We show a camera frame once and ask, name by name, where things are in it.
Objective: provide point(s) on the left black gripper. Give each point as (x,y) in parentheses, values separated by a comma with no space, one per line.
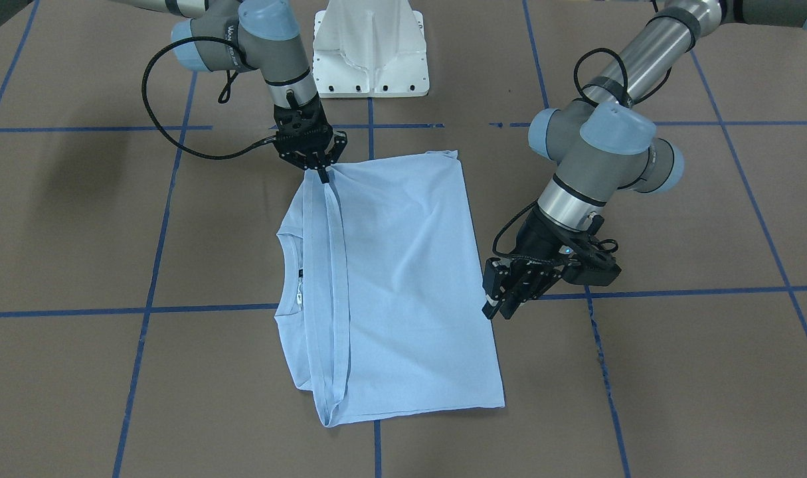
(538,240)

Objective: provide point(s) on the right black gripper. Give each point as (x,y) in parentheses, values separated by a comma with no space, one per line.
(337,144)

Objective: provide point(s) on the light blue t-shirt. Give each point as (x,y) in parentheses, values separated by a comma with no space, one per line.
(380,315)

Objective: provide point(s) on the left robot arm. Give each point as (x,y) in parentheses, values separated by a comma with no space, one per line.
(601,145)

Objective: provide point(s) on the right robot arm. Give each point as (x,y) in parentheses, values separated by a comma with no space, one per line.
(256,36)

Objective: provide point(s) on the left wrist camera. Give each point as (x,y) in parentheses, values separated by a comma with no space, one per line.
(592,261)

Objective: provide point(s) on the white camera mast base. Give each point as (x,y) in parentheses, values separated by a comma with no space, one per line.
(370,49)

